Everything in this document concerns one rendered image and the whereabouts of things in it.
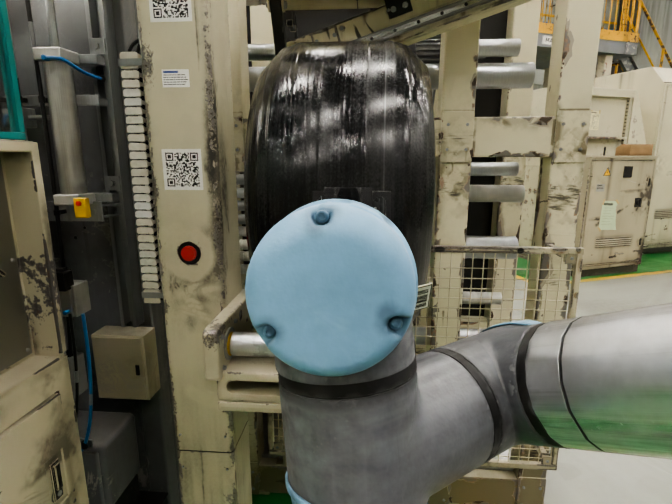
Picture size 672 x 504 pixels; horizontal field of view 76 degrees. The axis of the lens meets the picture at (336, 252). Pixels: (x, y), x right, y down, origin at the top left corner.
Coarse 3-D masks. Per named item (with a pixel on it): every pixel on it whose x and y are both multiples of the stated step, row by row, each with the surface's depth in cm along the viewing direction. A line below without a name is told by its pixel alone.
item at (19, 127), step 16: (0, 0) 65; (0, 16) 66; (0, 32) 66; (0, 48) 66; (0, 64) 66; (0, 80) 66; (16, 80) 68; (0, 96) 66; (16, 96) 68; (0, 112) 66; (16, 112) 69; (0, 128) 66; (16, 128) 69
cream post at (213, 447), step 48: (144, 0) 75; (192, 0) 74; (144, 48) 77; (192, 48) 76; (192, 96) 78; (192, 144) 80; (192, 192) 82; (192, 240) 84; (192, 288) 86; (240, 288) 97; (192, 336) 88; (192, 384) 90; (192, 432) 93; (240, 432) 99; (192, 480) 96; (240, 480) 99
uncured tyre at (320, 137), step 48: (288, 48) 72; (336, 48) 69; (384, 48) 68; (288, 96) 63; (336, 96) 62; (384, 96) 61; (288, 144) 61; (336, 144) 60; (384, 144) 60; (432, 144) 63; (288, 192) 61; (432, 192) 63
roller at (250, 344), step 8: (232, 336) 80; (240, 336) 80; (248, 336) 80; (256, 336) 80; (232, 344) 79; (240, 344) 79; (248, 344) 79; (256, 344) 79; (264, 344) 79; (232, 352) 80; (240, 352) 79; (248, 352) 79; (256, 352) 79; (264, 352) 79
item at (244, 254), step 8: (240, 176) 121; (240, 184) 122; (240, 192) 121; (240, 200) 135; (240, 208) 123; (240, 216) 123; (240, 224) 136; (240, 232) 124; (240, 240) 125; (240, 248) 125; (240, 256) 126; (248, 256) 126; (248, 264) 127
